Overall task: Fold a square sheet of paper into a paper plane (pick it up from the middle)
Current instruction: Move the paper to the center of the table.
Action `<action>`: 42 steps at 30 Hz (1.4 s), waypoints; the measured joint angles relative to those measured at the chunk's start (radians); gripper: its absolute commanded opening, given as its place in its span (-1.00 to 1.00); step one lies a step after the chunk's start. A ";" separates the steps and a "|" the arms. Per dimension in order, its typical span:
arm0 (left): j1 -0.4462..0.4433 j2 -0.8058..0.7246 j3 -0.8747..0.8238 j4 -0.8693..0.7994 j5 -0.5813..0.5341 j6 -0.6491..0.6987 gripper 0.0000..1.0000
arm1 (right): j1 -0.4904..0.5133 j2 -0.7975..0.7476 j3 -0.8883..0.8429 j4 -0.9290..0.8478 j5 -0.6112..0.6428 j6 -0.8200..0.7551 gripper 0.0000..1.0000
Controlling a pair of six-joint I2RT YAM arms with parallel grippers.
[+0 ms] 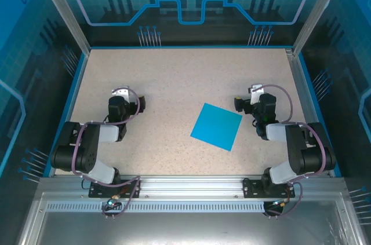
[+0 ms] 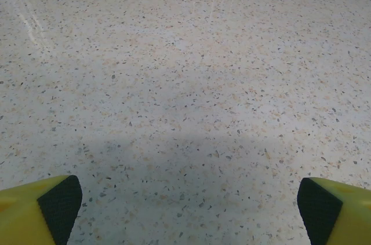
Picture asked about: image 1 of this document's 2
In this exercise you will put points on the blue paper sheet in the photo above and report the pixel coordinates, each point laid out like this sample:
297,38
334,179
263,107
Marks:
216,126

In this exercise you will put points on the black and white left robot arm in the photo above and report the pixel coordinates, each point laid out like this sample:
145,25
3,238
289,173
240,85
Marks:
87,146

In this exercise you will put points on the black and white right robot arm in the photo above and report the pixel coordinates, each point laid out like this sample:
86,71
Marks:
301,152

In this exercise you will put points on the brushed steel front panel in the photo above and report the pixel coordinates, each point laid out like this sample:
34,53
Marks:
188,227

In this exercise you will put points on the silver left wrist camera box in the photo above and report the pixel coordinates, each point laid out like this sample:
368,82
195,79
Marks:
121,94

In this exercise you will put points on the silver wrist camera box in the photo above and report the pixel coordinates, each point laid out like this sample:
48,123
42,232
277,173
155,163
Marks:
121,94
256,94

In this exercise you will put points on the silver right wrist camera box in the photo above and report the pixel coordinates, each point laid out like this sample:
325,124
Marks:
256,94

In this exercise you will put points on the aluminium side rail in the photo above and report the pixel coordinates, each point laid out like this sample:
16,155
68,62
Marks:
301,82

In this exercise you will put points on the blue table border frame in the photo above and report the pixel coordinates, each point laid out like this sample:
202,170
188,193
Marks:
73,97

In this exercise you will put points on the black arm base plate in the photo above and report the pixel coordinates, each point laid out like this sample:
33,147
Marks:
95,193
249,190

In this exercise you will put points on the aluminium front rail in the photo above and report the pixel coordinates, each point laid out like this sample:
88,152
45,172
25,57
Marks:
191,186

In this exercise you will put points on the aluminium frame post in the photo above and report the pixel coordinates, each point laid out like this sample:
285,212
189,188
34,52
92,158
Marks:
63,10
319,10

